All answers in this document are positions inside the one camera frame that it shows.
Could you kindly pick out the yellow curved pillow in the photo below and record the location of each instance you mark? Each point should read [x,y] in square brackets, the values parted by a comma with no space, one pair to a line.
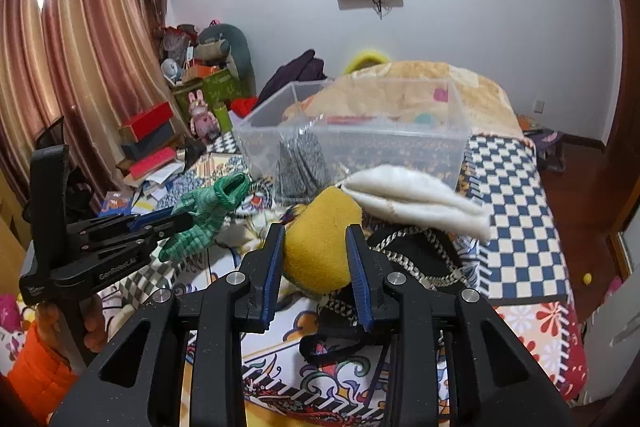
[366,59]

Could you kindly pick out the clear plastic storage bin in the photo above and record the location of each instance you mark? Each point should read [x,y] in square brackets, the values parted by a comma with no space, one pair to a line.
[358,143]

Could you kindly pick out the orange sleeve forearm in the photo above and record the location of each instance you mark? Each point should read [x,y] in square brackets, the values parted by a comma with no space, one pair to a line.
[40,378]

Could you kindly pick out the green gift box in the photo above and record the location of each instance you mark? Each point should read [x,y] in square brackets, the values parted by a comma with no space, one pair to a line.
[220,87]

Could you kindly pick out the green bottle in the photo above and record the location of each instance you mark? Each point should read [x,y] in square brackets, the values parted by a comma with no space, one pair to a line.
[222,116]

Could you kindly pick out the person's left hand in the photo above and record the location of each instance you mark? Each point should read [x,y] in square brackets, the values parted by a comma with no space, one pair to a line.
[48,325]

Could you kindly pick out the striped pink curtain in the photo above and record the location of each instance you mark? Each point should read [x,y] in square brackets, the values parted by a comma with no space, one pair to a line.
[93,63]

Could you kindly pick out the beige patterned folded blanket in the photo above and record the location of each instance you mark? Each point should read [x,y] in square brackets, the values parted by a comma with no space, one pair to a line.
[406,91]

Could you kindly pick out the dark purple clothes pile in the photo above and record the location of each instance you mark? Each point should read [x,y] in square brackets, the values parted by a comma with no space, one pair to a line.
[306,67]

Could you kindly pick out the yellow sponge cloth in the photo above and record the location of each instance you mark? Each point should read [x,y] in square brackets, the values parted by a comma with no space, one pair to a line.
[315,256]

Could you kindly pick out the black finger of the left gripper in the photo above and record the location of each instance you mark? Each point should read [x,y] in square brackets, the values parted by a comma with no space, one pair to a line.
[176,223]

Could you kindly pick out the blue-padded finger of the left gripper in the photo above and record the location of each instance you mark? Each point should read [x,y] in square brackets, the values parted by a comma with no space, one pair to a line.
[141,221]

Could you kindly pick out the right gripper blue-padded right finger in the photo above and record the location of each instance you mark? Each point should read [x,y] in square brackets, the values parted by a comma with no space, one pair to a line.
[377,310]

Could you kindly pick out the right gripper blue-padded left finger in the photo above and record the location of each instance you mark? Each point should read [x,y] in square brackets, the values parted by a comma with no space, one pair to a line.
[256,303]

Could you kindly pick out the white fluffy cloth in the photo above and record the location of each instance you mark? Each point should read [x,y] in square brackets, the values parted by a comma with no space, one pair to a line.
[408,197]

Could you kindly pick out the grey plush dinosaur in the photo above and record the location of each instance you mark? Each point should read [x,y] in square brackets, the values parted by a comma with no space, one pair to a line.
[225,44]

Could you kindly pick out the black bag with chain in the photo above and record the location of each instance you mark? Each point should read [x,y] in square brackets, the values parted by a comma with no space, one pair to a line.
[425,255]

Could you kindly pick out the red box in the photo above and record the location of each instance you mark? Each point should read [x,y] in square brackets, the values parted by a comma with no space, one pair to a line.
[141,125]

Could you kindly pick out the patterned patchwork bedspread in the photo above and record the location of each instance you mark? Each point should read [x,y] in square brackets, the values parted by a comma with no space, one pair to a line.
[489,355]

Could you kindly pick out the pink bunny figurine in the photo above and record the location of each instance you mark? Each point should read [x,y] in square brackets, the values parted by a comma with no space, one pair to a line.
[203,123]

